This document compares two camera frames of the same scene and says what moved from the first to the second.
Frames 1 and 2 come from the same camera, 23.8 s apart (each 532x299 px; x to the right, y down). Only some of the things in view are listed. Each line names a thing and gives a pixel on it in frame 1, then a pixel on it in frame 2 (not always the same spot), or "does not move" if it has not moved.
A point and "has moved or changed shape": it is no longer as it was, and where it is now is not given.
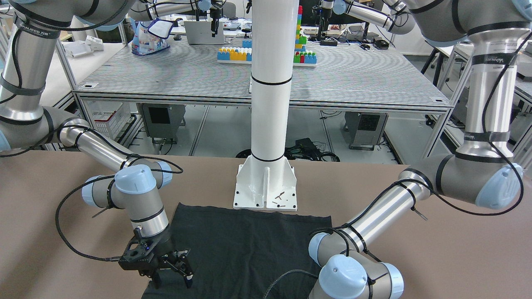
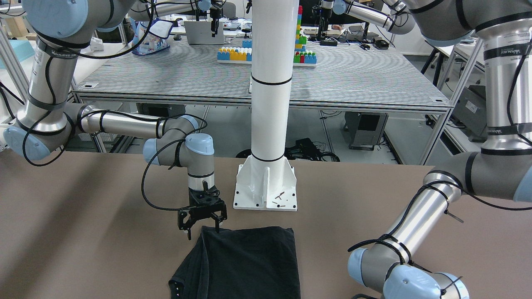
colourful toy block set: [301, 57] does not move
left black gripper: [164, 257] to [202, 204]
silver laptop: [200, 33] does not move
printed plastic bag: [151, 39] does not move
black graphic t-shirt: [238, 253] has moved or changed shape
